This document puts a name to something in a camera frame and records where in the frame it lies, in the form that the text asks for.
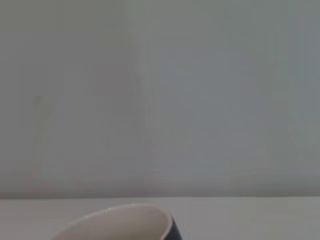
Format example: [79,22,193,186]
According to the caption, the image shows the dark blue ceramic mug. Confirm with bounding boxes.
[51,203,184,240]

